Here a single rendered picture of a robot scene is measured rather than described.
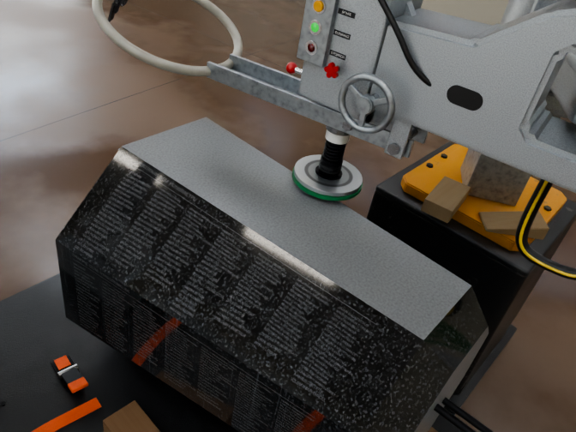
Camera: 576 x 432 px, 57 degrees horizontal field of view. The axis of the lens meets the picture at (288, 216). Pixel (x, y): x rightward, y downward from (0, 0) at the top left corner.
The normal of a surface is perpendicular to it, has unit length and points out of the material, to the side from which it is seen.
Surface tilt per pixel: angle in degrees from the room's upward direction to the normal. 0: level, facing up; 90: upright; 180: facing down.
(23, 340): 0
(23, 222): 0
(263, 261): 45
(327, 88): 90
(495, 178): 90
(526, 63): 90
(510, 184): 90
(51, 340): 0
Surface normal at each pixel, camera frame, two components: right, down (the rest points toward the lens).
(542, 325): 0.15, -0.79
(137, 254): -0.32, -0.28
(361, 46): -0.56, 0.43
